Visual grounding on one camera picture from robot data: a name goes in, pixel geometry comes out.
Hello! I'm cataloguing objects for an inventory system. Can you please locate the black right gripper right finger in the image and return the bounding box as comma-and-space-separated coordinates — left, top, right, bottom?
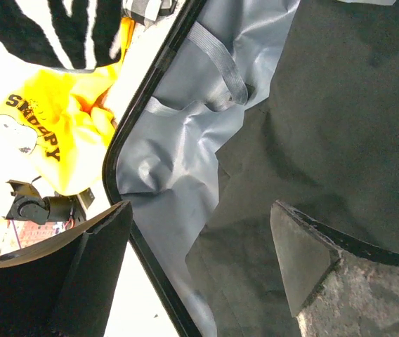
270, 201, 399, 336

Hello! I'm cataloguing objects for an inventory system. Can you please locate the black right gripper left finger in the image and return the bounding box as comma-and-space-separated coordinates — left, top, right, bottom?
0, 201, 133, 336

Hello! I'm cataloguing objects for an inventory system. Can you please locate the black garment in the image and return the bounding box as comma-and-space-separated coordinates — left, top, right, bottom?
185, 1, 399, 336

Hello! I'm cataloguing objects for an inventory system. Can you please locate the zebra pattern fleece blanket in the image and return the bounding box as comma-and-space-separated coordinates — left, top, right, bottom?
0, 1, 122, 72

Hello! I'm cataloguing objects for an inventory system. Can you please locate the black white checkered cloth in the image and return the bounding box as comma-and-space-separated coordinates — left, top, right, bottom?
122, 0, 178, 27

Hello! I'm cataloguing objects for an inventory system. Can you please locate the black open suitcase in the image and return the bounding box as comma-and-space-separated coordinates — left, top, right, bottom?
103, 1, 301, 336

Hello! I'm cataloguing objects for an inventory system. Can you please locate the yellow Snoopy t-shirt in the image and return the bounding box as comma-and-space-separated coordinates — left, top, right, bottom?
0, 17, 133, 196

